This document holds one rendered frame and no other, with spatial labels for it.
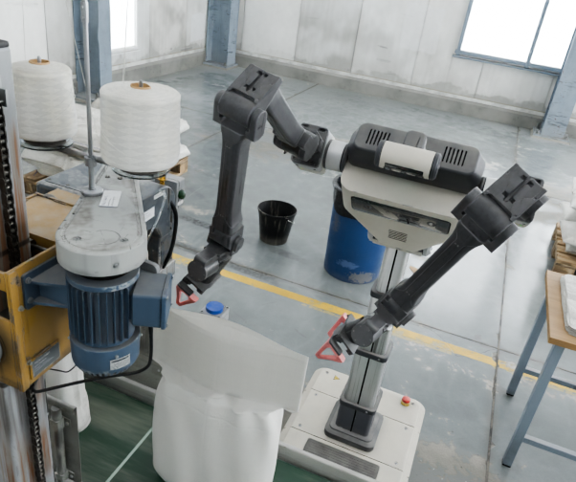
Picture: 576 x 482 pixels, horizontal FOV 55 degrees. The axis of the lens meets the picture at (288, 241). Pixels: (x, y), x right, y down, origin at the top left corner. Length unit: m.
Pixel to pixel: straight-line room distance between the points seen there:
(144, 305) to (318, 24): 8.68
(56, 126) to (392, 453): 1.74
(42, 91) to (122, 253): 0.41
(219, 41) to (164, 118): 9.00
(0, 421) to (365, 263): 2.70
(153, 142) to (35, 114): 0.29
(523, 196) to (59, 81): 0.97
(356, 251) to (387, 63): 6.03
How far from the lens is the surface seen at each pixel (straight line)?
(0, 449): 1.64
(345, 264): 3.78
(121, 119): 1.16
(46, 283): 1.27
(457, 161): 1.57
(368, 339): 1.32
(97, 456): 2.12
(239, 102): 1.16
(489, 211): 1.07
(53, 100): 1.34
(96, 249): 1.14
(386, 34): 9.39
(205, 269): 1.39
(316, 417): 2.45
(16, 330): 1.31
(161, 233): 1.67
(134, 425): 2.20
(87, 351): 1.29
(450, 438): 2.94
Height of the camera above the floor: 1.98
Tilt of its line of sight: 28 degrees down
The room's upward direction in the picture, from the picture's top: 8 degrees clockwise
